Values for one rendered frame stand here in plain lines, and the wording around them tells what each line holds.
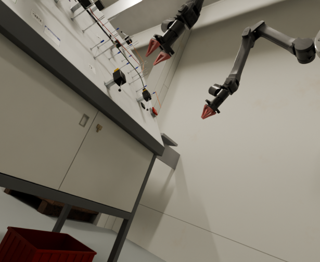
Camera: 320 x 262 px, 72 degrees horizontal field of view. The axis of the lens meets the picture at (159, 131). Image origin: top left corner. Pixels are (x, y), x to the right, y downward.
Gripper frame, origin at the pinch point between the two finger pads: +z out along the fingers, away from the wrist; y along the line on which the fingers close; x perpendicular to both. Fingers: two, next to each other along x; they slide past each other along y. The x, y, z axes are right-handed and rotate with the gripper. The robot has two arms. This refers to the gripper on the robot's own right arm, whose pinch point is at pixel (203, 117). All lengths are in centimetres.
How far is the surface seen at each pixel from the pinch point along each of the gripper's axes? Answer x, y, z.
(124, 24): -389, -56, -77
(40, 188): 13, 57, 68
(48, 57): -1, 80, 27
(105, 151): -3, 34, 48
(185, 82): -209, -137, -55
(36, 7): -17, 91, 16
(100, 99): -5, 54, 28
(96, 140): -3, 42, 45
